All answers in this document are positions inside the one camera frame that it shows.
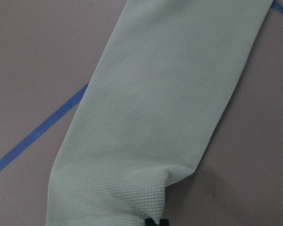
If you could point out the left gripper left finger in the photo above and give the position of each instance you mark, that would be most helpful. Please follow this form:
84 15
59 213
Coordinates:
150 222

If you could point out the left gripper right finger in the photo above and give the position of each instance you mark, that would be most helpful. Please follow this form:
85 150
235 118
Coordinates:
163 222

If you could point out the green long-sleeve shirt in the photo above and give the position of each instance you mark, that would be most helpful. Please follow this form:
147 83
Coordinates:
154 100

